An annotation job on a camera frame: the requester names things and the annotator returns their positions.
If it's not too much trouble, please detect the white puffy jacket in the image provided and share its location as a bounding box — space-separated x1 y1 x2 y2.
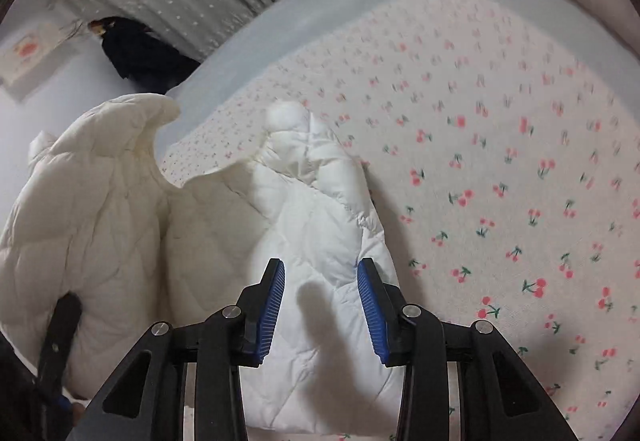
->
0 93 407 434

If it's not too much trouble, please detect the cherry print blanket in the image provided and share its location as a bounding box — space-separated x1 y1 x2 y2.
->
160 0 640 441

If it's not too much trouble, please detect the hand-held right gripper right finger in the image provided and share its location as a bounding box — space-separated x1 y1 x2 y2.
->
356 257 581 441

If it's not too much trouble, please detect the white card with pink print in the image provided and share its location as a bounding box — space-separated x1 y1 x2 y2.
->
0 18 69 95

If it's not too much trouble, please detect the dark garment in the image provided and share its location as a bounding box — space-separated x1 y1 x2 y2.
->
87 16 202 95

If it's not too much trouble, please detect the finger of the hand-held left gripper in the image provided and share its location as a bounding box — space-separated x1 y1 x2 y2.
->
37 293 84 403

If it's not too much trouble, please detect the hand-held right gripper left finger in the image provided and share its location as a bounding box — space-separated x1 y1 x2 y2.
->
72 257 287 441

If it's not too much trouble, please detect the grey bed sheet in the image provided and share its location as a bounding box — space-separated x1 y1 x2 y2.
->
155 0 476 162

